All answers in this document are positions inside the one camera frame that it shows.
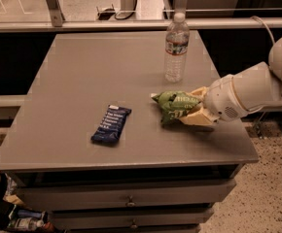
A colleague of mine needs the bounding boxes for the metal railing frame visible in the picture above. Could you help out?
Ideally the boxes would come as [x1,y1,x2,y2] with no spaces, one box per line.
[0,0,282,33]

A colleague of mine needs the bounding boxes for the clear plastic water bottle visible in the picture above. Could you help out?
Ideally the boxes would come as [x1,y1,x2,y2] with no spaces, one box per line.
[164,12,190,83]

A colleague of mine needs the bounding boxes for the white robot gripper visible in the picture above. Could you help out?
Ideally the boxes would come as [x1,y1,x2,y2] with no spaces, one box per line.
[179,62,280,126]

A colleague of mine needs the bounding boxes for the blue snack bar wrapper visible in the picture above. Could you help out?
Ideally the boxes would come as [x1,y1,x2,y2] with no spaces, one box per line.
[90,105,132,144]

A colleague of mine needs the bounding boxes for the lower grey drawer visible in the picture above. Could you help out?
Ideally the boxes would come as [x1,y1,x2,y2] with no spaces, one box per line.
[50,207,213,230]

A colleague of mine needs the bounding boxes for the plastic bottle on floor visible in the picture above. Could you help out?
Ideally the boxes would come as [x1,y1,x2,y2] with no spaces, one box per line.
[8,217,44,231]

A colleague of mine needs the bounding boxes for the upper grey drawer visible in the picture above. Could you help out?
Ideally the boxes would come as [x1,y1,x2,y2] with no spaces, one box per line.
[17,179,236,211]

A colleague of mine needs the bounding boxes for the grey drawer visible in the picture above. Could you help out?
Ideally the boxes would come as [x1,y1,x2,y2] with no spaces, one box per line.
[50,207,213,230]
[17,179,236,211]

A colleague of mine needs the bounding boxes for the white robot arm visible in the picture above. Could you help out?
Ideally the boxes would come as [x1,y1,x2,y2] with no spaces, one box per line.
[180,38,282,126]

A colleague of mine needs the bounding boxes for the green jalapeno chip bag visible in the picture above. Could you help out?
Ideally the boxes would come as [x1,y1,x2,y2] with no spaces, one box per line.
[151,91,200,125]

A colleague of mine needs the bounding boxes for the grey drawer cabinet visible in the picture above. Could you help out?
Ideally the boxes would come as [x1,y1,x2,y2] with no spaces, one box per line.
[0,32,258,233]

